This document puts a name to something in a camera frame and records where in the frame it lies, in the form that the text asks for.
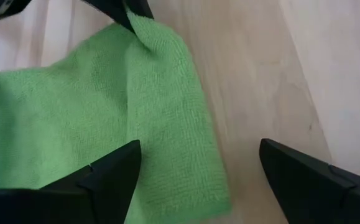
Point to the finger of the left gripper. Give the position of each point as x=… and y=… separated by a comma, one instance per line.
x=140, y=7
x=114, y=12

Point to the green microfiber towel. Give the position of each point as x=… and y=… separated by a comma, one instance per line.
x=105, y=118

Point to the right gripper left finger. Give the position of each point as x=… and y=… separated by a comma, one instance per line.
x=74, y=193

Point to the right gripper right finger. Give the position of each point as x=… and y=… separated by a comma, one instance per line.
x=322, y=186

